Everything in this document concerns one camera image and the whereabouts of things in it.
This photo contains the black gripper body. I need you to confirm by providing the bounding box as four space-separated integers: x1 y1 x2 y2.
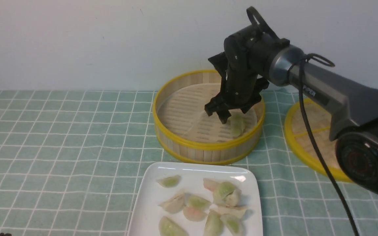
208 25 290 113

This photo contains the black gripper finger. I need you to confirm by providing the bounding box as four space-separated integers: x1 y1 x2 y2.
204 95 231 117

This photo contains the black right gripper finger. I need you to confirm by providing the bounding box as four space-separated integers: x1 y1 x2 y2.
217 110 231 125

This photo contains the green steamed dumpling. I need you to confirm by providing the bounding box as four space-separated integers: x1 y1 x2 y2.
229 112 246 138

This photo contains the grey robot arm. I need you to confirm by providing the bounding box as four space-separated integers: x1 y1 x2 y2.
204 25 378 194

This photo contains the white square plate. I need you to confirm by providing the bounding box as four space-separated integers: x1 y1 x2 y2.
127 162 264 236

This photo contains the white cloth steamer liner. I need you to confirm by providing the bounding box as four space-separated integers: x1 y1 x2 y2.
158 83 258 143

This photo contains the bamboo steamer basket yellow rim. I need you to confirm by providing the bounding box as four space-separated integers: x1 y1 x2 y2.
153 70 265 165

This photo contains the pink dumpling top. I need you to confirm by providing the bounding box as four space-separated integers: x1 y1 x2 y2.
203 178 219 192

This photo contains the pink dumpling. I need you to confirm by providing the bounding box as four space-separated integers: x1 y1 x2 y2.
203 178 219 192
182 206 207 222

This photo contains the green dumpling top right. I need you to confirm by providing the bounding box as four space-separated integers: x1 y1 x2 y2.
213 181 237 203

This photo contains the bamboo steamer lid yellow rim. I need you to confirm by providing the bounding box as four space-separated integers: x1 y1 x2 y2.
284 98 353 183

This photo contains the pale dumpling right upper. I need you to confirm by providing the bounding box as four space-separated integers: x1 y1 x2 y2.
223 189 241 207

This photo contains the pale dumpling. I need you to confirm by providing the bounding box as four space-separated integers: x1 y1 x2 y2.
223 189 241 207
158 190 186 214
216 206 248 219

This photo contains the green dumpling top left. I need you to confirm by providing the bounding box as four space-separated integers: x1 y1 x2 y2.
157 175 180 188

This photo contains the green dumpling centre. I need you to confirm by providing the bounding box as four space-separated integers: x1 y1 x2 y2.
187 194 212 211

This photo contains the pale dumpling left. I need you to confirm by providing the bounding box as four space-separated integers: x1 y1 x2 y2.
158 190 186 214

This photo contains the pink dumpling centre bottom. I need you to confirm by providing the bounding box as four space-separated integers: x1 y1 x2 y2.
182 206 207 222

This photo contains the green dumpling bottom right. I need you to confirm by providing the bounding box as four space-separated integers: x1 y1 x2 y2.
220 214 244 236

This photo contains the green dumpling bottom middle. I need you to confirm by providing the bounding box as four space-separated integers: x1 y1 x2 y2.
203 209 224 236

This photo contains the green dumpling bottom left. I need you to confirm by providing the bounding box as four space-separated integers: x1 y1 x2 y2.
158 216 189 236

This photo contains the black cable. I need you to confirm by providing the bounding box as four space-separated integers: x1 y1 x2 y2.
246 7 360 236

